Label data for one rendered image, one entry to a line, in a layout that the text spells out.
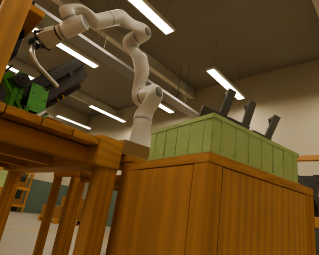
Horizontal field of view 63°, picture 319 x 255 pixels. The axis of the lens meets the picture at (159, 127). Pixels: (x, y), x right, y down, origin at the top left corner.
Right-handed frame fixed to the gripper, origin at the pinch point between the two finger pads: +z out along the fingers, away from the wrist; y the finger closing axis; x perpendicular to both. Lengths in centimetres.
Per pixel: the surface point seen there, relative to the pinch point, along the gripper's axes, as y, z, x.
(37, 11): 10.3, -8.1, -11.9
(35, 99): -31.0, 23.2, 2.8
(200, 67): -419, -130, -427
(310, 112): -467, -315, -204
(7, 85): -2.5, 13.4, 25.5
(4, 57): 18.4, -8.5, 43.5
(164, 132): -34, -53, 63
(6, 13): 27.2, -13.4, 28.3
